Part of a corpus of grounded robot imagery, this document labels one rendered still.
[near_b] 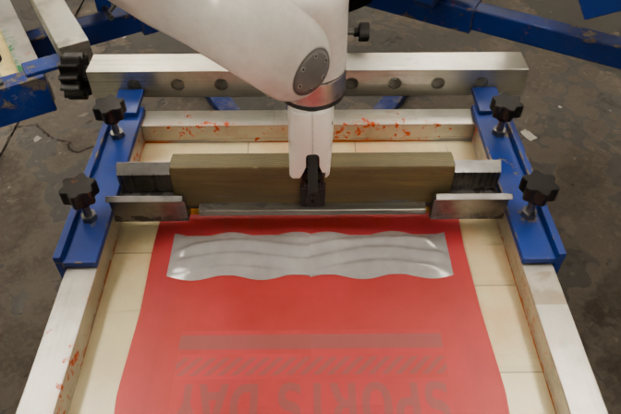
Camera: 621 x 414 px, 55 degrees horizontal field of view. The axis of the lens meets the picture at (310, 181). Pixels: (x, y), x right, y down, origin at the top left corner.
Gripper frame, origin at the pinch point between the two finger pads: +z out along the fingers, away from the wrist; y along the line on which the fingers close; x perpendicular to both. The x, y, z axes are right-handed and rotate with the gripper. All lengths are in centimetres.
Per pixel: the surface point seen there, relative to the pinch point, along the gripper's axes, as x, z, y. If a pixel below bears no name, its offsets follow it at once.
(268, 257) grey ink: -5.7, 5.2, 8.0
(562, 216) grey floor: 89, 103, -84
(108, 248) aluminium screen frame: -25.8, 3.7, 7.3
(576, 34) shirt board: 54, 10, -51
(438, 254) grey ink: 16.0, 5.4, 7.7
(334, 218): 3.0, 6.1, 0.8
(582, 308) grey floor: 83, 102, -46
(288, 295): -3.1, 6.0, 13.2
